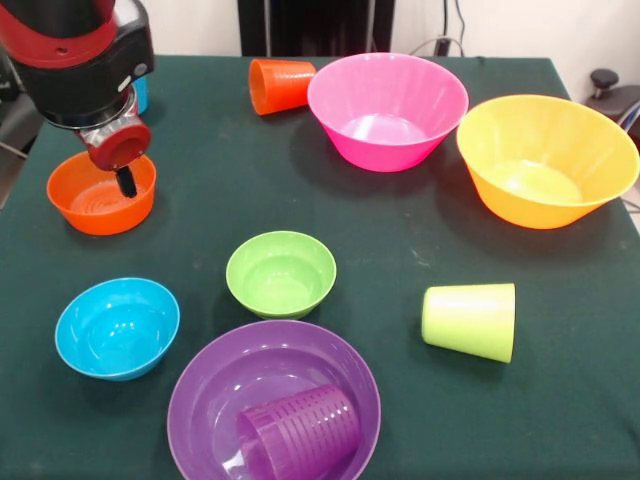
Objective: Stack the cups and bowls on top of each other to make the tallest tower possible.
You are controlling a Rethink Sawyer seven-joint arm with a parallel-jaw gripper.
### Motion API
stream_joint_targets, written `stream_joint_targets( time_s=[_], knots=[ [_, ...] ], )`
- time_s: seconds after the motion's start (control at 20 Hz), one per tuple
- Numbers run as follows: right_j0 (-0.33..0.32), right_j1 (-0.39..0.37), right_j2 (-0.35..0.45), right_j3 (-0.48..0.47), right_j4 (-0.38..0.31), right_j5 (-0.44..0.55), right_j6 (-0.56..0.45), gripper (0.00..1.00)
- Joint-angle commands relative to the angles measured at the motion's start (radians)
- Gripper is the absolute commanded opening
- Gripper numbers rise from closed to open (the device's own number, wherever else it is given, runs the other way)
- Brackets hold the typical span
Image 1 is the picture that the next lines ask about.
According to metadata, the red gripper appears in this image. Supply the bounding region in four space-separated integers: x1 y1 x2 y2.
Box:
74 92 153 199

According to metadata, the orange plastic bowl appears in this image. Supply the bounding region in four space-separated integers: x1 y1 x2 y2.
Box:
46 152 158 236

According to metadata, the blue plastic bowl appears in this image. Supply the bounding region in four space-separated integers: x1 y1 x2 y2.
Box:
54 277 182 383

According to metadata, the orange plastic cup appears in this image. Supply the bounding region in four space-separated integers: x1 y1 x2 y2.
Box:
248 57 319 116

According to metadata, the green plastic bowl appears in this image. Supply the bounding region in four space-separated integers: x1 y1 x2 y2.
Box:
225 230 338 321

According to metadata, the purple plastic bowl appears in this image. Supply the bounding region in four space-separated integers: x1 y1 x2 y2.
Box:
166 319 383 480

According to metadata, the purple plastic cup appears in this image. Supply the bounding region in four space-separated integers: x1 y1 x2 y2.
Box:
235 383 362 480

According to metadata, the lime green plastic cup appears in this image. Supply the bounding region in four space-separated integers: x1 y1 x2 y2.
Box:
420 282 517 364

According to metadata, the blue plastic cup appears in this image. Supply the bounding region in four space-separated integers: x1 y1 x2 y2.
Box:
132 74 150 115

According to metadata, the grey chair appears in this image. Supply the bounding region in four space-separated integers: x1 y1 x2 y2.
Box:
0 49 51 161

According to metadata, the pink plastic bowl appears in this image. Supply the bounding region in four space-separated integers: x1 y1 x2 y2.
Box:
306 52 470 174

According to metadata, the yellow plastic bowl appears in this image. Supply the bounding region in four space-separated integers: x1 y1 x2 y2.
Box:
455 94 640 231

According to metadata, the dark green tablecloth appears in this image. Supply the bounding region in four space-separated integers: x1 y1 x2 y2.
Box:
0 53 640 480

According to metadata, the black chair armrest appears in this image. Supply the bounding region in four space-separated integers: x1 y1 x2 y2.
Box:
587 68 640 136

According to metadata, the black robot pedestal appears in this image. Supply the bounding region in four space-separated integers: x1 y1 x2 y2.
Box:
238 0 396 57

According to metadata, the black hanging cable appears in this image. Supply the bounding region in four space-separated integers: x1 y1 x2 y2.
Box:
453 0 469 57

